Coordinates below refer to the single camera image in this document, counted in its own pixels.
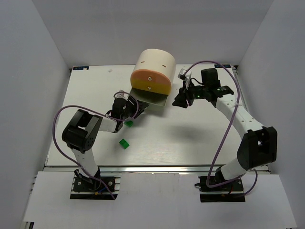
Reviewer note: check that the aluminium rail front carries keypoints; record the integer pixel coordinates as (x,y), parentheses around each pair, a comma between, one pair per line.
(131,169)

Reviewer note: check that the cream drawer cabinet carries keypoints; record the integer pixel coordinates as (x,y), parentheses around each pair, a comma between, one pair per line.
(157,60)

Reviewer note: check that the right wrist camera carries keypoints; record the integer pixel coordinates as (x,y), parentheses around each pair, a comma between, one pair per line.
(185,77)

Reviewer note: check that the blue label left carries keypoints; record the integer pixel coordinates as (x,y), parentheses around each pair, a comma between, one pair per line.
(80,68)

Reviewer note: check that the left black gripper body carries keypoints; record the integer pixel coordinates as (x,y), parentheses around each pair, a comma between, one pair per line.
(133,109)

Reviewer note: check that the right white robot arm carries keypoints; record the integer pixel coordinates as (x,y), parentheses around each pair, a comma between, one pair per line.
(258,145)

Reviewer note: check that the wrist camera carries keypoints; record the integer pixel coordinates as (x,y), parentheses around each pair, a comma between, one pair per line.
(185,77)
(121,95)

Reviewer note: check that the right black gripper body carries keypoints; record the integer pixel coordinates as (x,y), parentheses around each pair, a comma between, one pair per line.
(188,94)

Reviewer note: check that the green lego brick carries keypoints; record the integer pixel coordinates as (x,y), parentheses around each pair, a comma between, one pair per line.
(129,123)
(124,144)

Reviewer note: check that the orange top drawer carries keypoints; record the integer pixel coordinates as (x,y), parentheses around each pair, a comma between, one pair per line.
(144,75)

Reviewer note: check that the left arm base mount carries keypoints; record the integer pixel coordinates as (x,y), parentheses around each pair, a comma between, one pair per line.
(84,188)

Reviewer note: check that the green lego brick lower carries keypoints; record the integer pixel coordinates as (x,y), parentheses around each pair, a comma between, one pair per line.
(124,144)

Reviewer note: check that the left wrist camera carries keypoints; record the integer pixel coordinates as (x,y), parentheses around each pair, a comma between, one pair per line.
(121,95)

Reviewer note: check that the yellow drawer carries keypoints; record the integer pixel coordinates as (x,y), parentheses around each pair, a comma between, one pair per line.
(154,85)

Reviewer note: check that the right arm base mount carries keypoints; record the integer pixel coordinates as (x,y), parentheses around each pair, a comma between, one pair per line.
(228,193)

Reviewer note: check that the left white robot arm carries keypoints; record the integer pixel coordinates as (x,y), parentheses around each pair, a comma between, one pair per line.
(81,132)

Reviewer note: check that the green lego brick middle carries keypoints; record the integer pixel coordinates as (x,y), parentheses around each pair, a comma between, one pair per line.
(129,123)

